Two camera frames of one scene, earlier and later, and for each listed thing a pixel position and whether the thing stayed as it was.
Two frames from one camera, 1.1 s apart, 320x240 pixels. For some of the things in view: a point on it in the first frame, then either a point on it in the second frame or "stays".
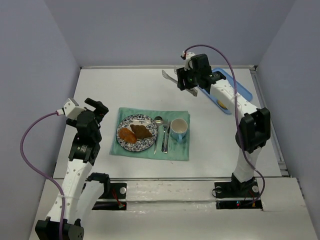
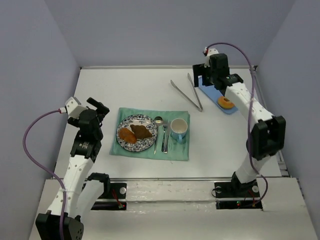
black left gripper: [99, 111] stays
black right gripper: [182, 79] → [200, 75]
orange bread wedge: [126, 135] stays
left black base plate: [117, 190] stays
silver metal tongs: [192, 91] → [182, 94]
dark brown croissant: [141, 131] stays
